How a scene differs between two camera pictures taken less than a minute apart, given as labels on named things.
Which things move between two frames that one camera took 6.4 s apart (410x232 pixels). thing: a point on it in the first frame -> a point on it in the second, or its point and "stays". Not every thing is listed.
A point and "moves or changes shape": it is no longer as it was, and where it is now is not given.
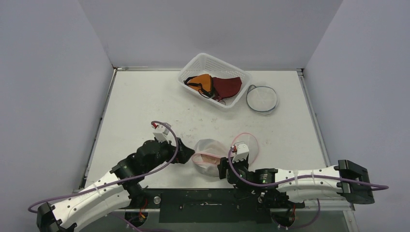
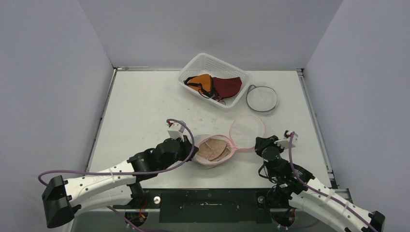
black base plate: x=209 y=205 stays
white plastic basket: x=205 y=64 stays
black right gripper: x=225 y=168 -> x=264 y=142
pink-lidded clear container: x=208 y=152 moves or changes shape
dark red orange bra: x=214 y=87 stays
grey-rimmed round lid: x=262 y=99 stays
